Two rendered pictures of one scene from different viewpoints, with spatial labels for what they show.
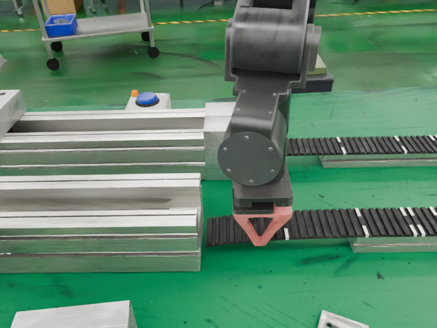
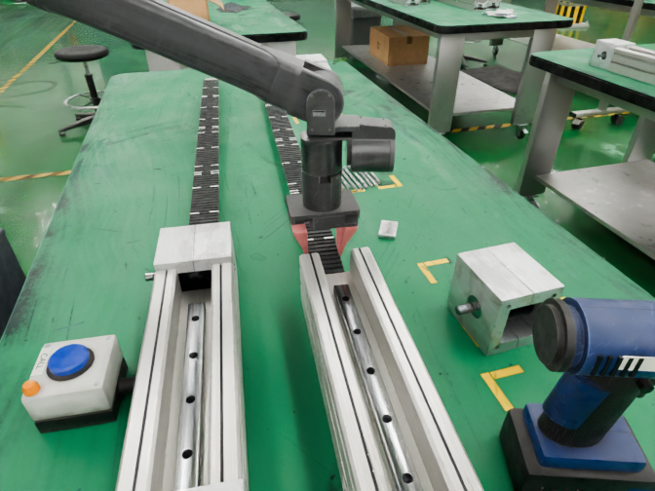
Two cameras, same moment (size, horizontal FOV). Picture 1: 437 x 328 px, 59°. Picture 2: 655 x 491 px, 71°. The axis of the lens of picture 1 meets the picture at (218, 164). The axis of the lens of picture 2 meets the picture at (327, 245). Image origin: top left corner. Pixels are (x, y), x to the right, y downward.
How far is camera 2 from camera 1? 0.73 m
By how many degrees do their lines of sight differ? 80
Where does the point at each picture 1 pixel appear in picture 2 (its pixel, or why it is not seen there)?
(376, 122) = (136, 206)
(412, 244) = not seen: hidden behind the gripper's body
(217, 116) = (196, 250)
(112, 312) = (470, 257)
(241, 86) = (354, 124)
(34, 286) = not seen: hidden behind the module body
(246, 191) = (351, 206)
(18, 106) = not seen: outside the picture
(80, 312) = (480, 270)
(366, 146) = (208, 201)
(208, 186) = (250, 306)
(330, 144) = (204, 217)
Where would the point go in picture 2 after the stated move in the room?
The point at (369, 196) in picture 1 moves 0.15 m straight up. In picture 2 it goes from (258, 216) to (250, 141)
